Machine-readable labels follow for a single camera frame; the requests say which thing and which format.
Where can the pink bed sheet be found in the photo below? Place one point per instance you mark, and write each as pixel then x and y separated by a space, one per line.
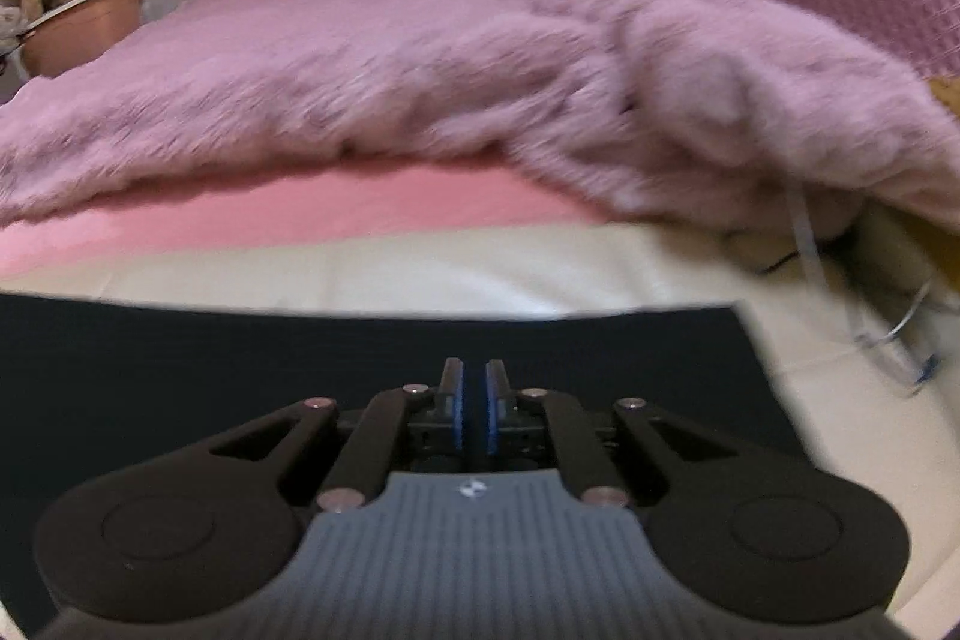
pixel 300 212

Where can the pink fuzzy blanket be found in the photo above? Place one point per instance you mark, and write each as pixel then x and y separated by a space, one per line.
pixel 420 78

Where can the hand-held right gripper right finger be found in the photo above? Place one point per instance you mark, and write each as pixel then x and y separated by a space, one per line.
pixel 495 411

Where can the black pants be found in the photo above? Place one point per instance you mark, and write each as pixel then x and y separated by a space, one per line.
pixel 187 377

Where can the cream leather bed frame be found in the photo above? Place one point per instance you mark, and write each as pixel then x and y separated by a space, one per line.
pixel 600 269

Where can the brown basket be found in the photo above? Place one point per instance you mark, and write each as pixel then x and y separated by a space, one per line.
pixel 82 29

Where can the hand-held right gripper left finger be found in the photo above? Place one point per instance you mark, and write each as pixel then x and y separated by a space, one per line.
pixel 454 411

